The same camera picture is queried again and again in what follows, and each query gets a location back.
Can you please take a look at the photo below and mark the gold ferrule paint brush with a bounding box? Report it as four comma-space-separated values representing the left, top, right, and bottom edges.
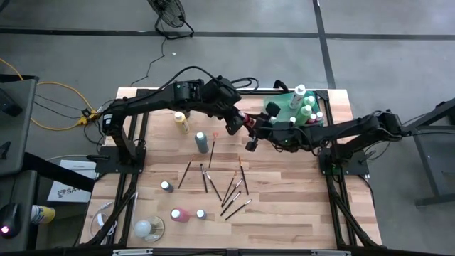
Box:
177, 154, 196, 190

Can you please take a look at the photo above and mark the pink paint bottle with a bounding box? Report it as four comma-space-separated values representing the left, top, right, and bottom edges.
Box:
169, 208, 191, 224

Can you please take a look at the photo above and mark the grey side table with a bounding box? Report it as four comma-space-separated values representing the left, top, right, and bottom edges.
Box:
0, 73, 39, 252

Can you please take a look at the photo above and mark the teal plastic bin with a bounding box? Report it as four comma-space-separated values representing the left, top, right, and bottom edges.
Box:
262, 89, 325, 137

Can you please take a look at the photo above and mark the white cable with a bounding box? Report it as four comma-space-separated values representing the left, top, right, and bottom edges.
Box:
88, 191, 139, 246

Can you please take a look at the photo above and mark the black fan cable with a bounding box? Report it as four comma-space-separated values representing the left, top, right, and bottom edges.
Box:
129, 35, 167, 87

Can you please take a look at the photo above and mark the black floor fan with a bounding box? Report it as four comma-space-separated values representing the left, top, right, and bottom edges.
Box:
146, 0, 195, 40

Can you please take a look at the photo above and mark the yellow white can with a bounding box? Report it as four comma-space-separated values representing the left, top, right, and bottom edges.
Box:
30, 205, 57, 225

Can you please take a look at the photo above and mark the orange fan paint brush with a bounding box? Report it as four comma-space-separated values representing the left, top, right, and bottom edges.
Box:
208, 131, 220, 169

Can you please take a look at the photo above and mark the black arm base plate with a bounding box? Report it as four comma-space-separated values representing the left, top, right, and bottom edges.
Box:
95, 146, 147, 175
317, 146, 371, 177

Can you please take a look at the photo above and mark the white round bulb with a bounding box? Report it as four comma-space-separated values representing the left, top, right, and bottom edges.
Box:
133, 219, 152, 239

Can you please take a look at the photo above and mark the black computer mouse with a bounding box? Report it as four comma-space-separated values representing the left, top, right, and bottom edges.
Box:
0, 202, 21, 240

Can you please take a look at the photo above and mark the black diagonal bar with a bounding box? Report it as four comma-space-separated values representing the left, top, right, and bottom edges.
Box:
21, 151, 97, 193

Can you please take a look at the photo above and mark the white printed paper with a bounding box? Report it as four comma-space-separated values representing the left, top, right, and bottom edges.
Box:
46, 159, 99, 204

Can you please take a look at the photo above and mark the white paint bottle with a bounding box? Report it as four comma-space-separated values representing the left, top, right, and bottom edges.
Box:
288, 83, 307, 110

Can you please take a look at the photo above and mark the black desk device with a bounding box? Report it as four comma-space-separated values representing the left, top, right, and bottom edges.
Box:
0, 87, 23, 117

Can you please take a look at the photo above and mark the black aluminium rig frame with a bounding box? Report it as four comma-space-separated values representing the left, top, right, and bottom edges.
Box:
80, 87, 383, 250

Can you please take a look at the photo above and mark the black metal stand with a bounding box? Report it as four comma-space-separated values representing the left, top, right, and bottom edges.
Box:
414, 97, 455, 208

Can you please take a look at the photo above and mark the black frame handle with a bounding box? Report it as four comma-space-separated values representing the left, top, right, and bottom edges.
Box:
272, 79, 290, 94

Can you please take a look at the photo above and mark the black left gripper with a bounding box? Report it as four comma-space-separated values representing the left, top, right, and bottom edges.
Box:
212, 75, 254, 137

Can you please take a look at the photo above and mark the small red black striped bottle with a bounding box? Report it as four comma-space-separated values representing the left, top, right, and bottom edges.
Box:
240, 111, 257, 129

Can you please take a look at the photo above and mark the yellow paint bottle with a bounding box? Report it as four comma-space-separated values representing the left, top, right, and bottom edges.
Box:
173, 111, 191, 135

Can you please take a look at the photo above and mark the black paint brush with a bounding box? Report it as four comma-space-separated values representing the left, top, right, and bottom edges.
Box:
220, 178, 245, 208
199, 163, 209, 194
219, 191, 242, 218
204, 170, 223, 202
224, 198, 253, 222
237, 155, 250, 196
221, 171, 238, 207

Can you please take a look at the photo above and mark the yellow extension cable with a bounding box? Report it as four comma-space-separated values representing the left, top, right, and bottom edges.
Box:
0, 58, 94, 132

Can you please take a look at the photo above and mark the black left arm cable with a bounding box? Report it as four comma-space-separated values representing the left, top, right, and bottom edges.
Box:
156, 65, 261, 96

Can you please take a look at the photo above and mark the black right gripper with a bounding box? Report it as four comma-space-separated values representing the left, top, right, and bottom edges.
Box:
244, 101, 299, 153

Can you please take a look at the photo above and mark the dark green paint bottle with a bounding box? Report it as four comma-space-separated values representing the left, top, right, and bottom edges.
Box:
194, 132, 210, 154

